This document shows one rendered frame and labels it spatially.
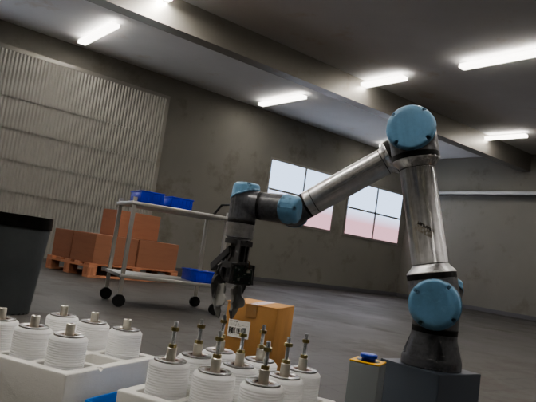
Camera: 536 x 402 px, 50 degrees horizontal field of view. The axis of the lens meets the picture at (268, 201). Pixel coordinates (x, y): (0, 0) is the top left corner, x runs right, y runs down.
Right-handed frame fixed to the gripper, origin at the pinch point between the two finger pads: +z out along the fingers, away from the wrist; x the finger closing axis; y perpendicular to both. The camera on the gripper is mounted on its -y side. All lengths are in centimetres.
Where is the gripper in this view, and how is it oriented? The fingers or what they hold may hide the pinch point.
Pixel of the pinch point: (224, 313)
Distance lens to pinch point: 159.2
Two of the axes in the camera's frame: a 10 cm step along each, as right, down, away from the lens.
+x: 8.6, 1.7, 4.8
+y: 4.9, -0.1, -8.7
